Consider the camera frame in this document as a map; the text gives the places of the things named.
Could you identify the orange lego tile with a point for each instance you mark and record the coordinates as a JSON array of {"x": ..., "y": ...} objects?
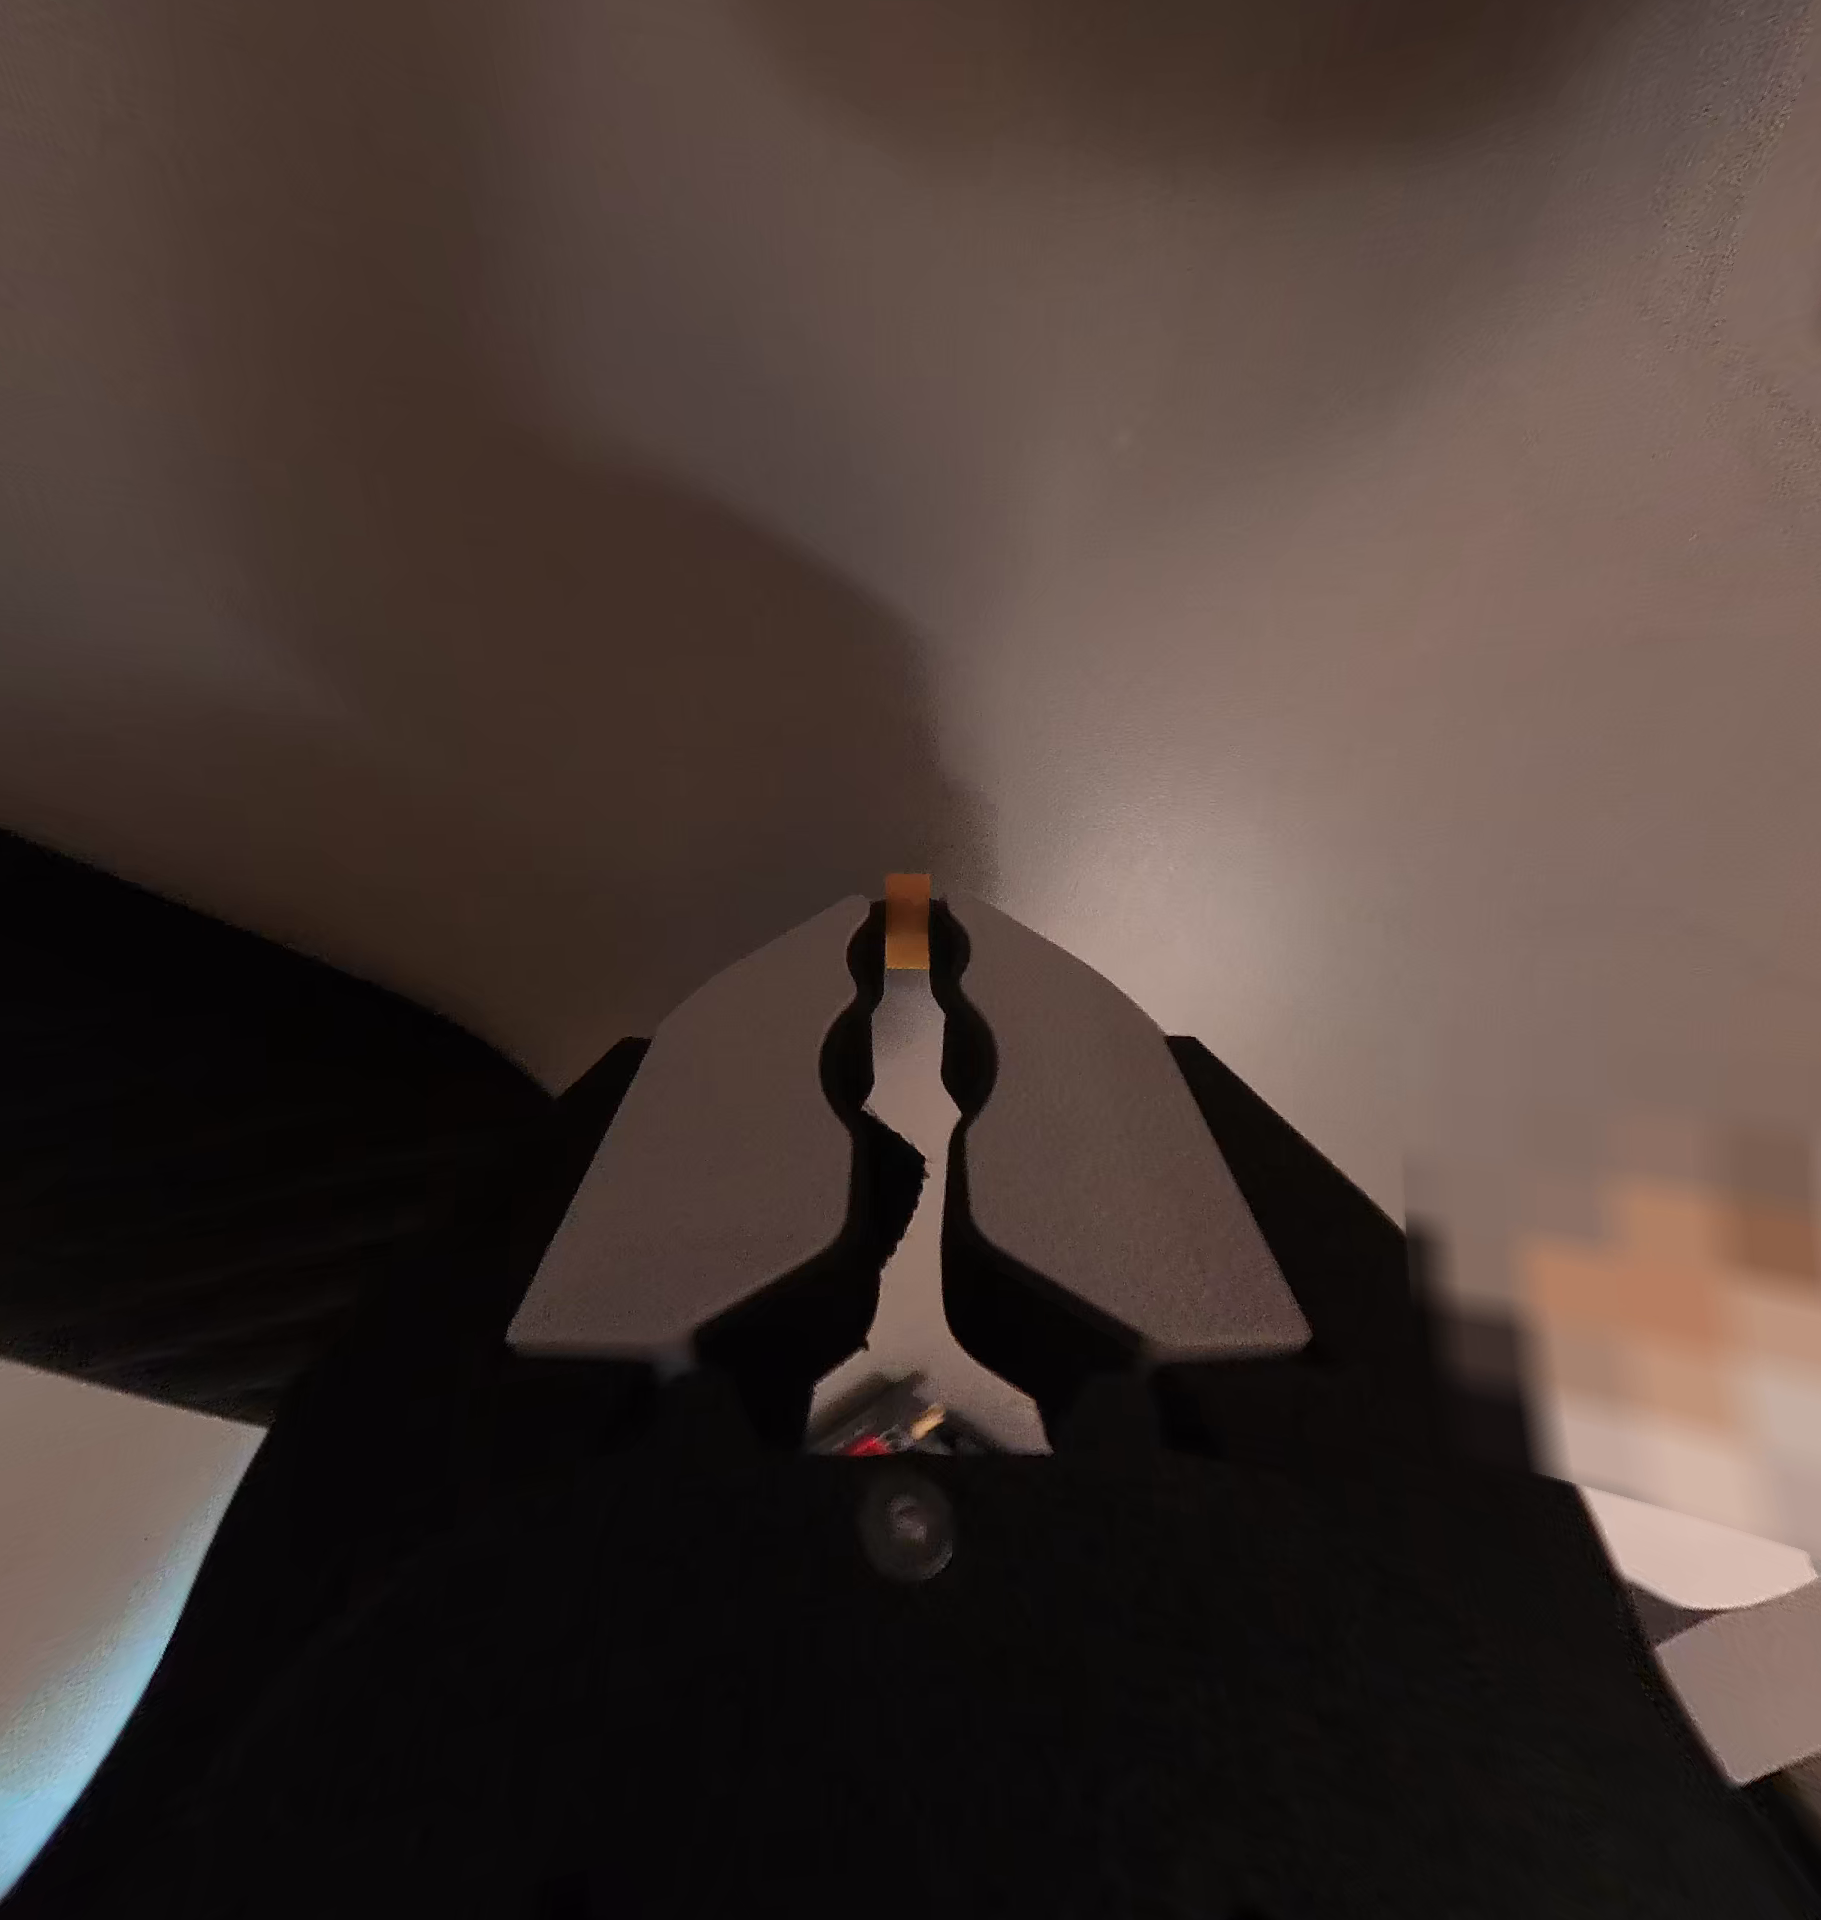
[{"x": 906, "y": 930}]

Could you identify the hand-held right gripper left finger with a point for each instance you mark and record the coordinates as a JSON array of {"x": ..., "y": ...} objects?
[{"x": 672, "y": 1170}]

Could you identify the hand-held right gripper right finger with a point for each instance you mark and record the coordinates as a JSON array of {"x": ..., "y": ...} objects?
[{"x": 1121, "y": 1170}]

